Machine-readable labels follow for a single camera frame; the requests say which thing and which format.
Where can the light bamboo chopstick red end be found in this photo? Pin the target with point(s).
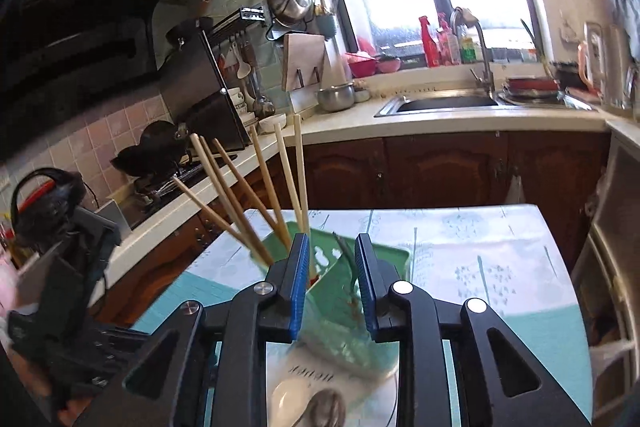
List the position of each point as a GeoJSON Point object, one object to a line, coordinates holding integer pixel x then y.
{"type": "Point", "coordinates": [301, 173]}

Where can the wooden cutting board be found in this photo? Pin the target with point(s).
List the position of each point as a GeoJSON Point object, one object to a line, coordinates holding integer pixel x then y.
{"type": "Point", "coordinates": [303, 60]}

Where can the black range hood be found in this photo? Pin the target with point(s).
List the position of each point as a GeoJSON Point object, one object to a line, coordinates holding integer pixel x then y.
{"type": "Point", "coordinates": [61, 58]}

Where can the small steel pot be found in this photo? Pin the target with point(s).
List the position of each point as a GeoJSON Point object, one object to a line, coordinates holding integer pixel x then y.
{"type": "Point", "coordinates": [336, 98]}

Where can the black dish rack box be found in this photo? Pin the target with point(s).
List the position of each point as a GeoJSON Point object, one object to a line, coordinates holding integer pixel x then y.
{"type": "Point", "coordinates": [197, 96]}

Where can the pale bamboo chopstick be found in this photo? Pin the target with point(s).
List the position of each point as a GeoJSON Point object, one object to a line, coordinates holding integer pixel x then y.
{"type": "Point", "coordinates": [215, 219]}

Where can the red spray bottle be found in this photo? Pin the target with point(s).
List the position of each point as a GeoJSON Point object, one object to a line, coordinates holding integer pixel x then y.
{"type": "Point", "coordinates": [429, 45]}

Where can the white ceramic soup spoon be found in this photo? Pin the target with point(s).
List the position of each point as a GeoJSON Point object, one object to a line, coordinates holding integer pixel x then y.
{"type": "Point", "coordinates": [288, 402]}

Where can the large steel spoon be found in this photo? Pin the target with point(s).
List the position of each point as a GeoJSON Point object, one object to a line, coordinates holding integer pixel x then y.
{"type": "Point", "coordinates": [326, 408]}

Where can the dark brown chopstick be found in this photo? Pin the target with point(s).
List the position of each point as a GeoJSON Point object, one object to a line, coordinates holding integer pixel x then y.
{"type": "Point", "coordinates": [249, 192]}

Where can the steel kitchen sink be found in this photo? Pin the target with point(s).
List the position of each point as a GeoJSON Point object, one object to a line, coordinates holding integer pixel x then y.
{"type": "Point", "coordinates": [408, 104]}

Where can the green perforated utensil holder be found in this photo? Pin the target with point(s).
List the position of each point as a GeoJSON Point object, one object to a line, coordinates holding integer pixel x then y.
{"type": "Point", "coordinates": [333, 323]}

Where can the yellow bamboo chopstick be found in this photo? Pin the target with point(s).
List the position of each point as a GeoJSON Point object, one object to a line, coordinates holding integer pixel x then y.
{"type": "Point", "coordinates": [233, 209]}

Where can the steel faucet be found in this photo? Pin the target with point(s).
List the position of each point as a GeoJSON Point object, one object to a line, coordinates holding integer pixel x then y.
{"type": "Point", "coordinates": [469, 32]}

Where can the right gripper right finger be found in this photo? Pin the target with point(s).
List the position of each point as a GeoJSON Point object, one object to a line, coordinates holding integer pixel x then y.
{"type": "Point", "coordinates": [397, 312]}

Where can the teal patterned tablecloth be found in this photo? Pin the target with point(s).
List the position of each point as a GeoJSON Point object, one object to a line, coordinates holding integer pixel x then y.
{"type": "Point", "coordinates": [504, 255]}

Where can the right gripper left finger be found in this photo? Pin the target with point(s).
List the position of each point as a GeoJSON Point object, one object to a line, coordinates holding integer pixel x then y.
{"type": "Point", "coordinates": [270, 311]}

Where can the brown bamboo chopstick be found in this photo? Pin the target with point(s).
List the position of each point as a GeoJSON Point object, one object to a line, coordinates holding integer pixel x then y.
{"type": "Point", "coordinates": [271, 191]}

